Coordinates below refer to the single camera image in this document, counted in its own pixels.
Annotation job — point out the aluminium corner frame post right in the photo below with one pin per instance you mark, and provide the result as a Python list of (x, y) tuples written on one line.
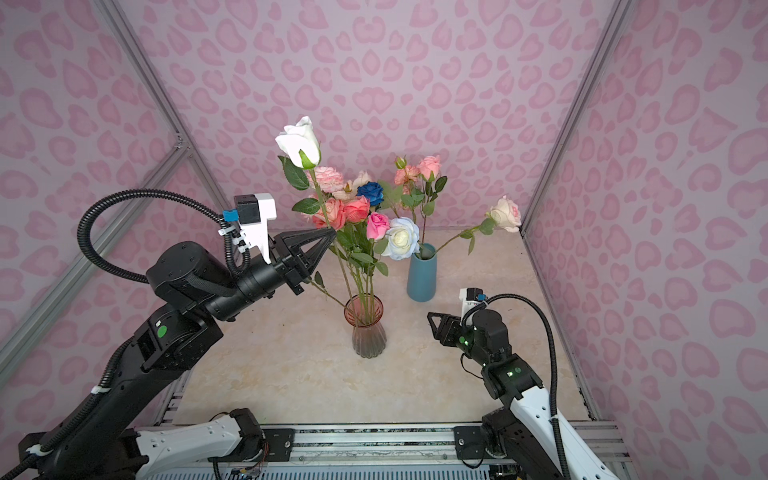
[(616, 24)]

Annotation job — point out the salmon pink rose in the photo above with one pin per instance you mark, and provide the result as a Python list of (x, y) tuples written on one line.
[(331, 214)]

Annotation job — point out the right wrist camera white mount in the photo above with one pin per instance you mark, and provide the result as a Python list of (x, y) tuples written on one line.
[(471, 297)]

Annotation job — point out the peach spray rose branch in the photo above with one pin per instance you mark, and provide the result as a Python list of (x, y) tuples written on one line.
[(346, 194)]

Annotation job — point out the aluminium rail base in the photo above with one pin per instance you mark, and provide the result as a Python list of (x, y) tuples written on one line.
[(363, 451)]

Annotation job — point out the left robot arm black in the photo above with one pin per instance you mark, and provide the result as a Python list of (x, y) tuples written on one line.
[(96, 440)]

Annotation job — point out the dark red glass vase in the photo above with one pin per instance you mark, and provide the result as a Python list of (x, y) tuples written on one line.
[(368, 340)]

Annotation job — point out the pink spray rose branch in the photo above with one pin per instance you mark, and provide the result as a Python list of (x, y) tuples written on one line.
[(417, 189)]

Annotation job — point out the dark blue small flower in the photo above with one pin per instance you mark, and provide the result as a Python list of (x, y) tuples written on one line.
[(373, 192)]

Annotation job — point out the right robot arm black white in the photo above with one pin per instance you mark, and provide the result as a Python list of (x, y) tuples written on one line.
[(521, 430)]

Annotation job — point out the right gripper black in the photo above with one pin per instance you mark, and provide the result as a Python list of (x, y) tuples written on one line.
[(450, 324)]

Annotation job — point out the light blue white rose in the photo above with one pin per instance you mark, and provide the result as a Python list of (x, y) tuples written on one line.
[(403, 238)]

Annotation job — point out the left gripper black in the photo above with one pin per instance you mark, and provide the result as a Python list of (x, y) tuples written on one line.
[(295, 262)]

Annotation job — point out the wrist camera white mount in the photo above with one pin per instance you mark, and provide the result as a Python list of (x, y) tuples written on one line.
[(248, 222), (471, 297)]

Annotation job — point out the pink peony flower stem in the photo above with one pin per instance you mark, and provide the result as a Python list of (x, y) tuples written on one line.
[(329, 179)]

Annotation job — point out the teal ceramic vase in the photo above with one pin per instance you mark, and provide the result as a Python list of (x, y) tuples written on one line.
[(422, 275)]

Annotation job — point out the magenta rose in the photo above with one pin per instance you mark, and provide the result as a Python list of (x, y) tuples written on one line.
[(376, 228), (318, 282)]

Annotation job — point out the aluminium corner frame post left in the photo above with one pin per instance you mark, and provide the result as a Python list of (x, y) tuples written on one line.
[(127, 37)]

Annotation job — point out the aluminium corner frame post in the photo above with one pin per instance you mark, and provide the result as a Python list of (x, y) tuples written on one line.
[(127, 37), (616, 24)]

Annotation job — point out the large peach pink rose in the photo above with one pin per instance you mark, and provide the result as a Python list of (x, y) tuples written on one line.
[(504, 215)]

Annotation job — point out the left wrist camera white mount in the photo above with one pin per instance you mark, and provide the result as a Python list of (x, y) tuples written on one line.
[(248, 222)]

